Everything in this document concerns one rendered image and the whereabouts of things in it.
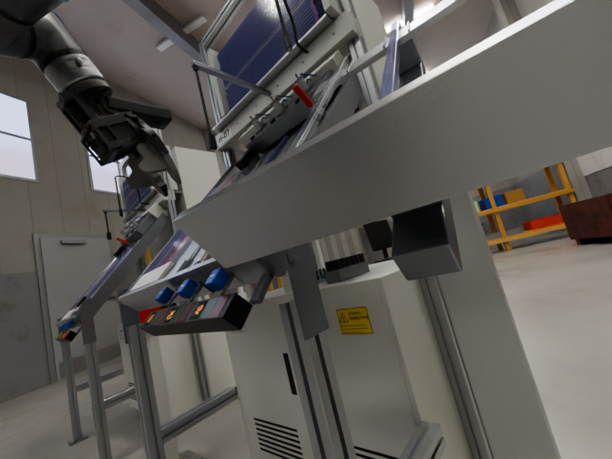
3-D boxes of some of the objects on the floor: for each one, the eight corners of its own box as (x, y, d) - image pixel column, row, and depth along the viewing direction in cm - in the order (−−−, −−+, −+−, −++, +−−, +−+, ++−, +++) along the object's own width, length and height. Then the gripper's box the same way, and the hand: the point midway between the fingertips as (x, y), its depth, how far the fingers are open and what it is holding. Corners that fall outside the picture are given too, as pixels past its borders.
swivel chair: (443, 288, 362) (418, 209, 376) (438, 300, 303) (409, 206, 317) (391, 297, 394) (370, 224, 408) (378, 309, 335) (353, 223, 349)
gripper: (51, 117, 49) (134, 216, 55) (61, 72, 41) (158, 193, 47) (99, 107, 56) (169, 196, 61) (116, 66, 47) (196, 173, 53)
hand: (172, 183), depth 55 cm, fingers open, 6 cm apart
